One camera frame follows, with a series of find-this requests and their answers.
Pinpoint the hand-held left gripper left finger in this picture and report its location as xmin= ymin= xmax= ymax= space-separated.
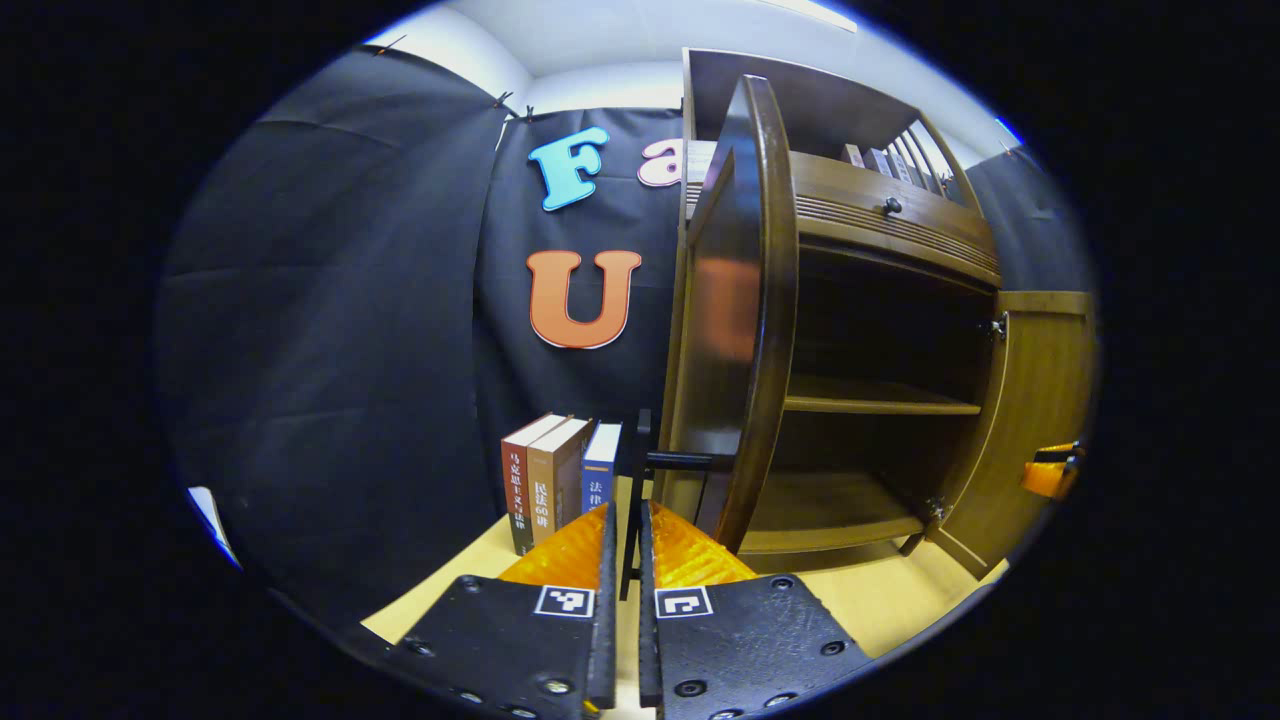
xmin=390 ymin=503 xmax=618 ymax=720

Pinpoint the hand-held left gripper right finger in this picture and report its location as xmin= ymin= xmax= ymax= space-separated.
xmin=638 ymin=500 xmax=876 ymax=720

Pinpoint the wooden shoe cabinet door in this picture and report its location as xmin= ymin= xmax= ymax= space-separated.
xmin=925 ymin=290 xmax=1098 ymax=581
xmin=620 ymin=75 xmax=801 ymax=601

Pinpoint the wooden double-door shoe cabinet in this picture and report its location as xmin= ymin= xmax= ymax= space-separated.
xmin=660 ymin=48 xmax=1006 ymax=576

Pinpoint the wooden cabinet drawer black knob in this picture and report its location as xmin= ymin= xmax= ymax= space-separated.
xmin=685 ymin=140 xmax=1003 ymax=289

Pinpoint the tan cover book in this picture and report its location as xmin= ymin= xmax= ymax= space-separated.
xmin=527 ymin=418 xmax=596 ymax=546

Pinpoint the blue cover book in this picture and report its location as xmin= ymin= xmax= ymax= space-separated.
xmin=582 ymin=422 xmax=623 ymax=516

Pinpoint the red-brown cover book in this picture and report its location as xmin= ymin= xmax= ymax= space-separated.
xmin=501 ymin=413 xmax=571 ymax=556

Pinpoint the black backdrop cloth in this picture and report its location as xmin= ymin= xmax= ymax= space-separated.
xmin=155 ymin=45 xmax=1096 ymax=631

